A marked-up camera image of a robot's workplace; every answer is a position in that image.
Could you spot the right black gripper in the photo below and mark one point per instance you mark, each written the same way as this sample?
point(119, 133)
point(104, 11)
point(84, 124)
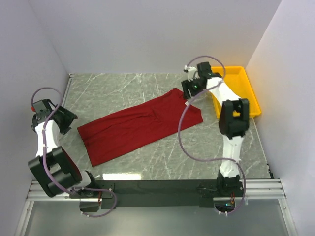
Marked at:
point(186, 85)

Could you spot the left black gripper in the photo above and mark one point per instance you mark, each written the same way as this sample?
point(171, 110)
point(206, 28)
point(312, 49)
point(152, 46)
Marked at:
point(69, 117)

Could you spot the yellow plastic tray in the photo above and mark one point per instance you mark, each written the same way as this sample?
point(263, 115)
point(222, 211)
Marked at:
point(236, 85)

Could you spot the red t shirt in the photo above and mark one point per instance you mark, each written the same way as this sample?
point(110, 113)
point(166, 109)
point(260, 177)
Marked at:
point(124, 131)

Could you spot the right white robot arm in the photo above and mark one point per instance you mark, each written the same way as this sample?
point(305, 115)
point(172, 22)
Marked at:
point(233, 121)

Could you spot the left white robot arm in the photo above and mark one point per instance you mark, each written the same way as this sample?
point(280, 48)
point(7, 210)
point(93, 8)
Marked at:
point(48, 122)

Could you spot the black base beam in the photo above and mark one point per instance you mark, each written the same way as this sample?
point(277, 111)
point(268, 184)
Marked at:
point(171, 193)

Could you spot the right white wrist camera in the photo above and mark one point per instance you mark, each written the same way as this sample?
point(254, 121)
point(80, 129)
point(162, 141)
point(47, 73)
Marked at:
point(192, 72)

